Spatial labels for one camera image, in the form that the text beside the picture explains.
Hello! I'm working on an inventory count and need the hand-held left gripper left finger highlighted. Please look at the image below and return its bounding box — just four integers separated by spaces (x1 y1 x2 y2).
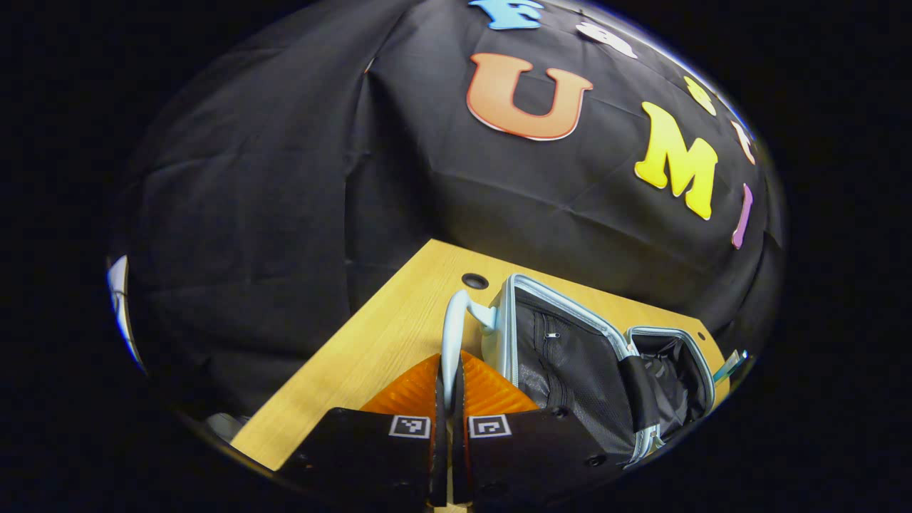
276 353 450 508

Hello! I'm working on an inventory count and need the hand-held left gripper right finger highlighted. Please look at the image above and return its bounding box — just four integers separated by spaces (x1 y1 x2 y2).
450 349 636 507

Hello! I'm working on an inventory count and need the light blue suitcase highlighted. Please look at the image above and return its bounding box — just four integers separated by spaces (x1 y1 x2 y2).
440 273 717 471

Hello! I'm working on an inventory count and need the white and blue tube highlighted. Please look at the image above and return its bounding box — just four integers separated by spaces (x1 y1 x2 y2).
712 348 750 385

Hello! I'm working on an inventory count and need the black backdrop cloth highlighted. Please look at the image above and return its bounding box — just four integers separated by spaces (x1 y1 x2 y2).
107 0 788 428

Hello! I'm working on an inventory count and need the white printed board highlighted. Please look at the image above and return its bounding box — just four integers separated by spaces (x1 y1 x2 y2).
107 254 147 371

